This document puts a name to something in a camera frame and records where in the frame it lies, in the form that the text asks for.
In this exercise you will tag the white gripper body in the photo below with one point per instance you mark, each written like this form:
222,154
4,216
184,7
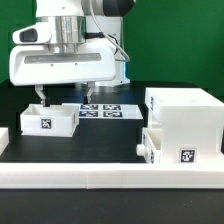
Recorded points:
35,65

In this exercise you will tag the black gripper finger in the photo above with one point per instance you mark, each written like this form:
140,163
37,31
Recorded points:
90,89
43,98

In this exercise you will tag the white front drawer tray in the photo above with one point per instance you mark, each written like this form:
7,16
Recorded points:
150,148

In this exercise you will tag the white drawer tray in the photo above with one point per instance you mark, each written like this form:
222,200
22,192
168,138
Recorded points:
150,148
54,121

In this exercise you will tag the white drawer cabinet box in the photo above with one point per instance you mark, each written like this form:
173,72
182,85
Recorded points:
192,123

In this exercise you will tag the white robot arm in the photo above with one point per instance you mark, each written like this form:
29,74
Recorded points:
72,41

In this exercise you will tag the white rear drawer tray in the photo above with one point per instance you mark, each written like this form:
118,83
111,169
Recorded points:
54,121

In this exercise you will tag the white marker plate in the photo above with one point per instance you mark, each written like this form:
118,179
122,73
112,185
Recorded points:
108,111

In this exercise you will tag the white block at left edge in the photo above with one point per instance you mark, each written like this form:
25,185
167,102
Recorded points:
4,139

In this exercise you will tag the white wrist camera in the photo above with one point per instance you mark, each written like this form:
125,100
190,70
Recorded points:
39,33

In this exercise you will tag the white U-shaped fence rail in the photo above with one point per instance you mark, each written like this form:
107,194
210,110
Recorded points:
208,174

